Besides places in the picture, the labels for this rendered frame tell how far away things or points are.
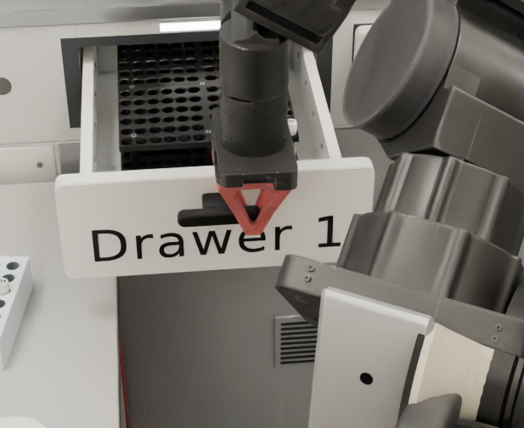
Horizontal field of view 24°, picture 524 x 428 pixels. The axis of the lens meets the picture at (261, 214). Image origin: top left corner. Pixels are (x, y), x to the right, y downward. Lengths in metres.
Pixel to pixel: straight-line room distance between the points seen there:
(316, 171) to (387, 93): 0.53
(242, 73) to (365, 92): 0.38
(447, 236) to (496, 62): 0.10
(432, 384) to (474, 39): 0.17
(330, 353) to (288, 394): 1.15
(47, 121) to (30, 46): 0.10
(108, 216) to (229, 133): 0.17
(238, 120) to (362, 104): 0.41
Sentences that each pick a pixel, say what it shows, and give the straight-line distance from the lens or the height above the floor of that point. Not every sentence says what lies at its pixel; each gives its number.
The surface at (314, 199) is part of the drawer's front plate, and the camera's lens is 1.14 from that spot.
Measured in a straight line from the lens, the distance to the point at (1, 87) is 1.38.
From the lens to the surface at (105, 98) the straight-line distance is 1.41.
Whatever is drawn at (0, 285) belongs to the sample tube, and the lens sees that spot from 1.20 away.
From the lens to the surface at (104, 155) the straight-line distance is 1.31.
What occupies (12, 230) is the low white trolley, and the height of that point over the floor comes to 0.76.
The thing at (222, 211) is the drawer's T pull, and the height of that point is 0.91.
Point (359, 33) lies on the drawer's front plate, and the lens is 1.35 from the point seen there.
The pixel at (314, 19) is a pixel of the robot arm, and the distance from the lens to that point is 0.96.
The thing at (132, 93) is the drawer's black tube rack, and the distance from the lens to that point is 1.29.
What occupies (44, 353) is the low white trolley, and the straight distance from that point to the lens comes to 1.19.
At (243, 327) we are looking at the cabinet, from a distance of 1.59.
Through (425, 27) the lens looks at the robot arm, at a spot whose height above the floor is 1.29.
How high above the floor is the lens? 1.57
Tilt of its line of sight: 37 degrees down
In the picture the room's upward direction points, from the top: straight up
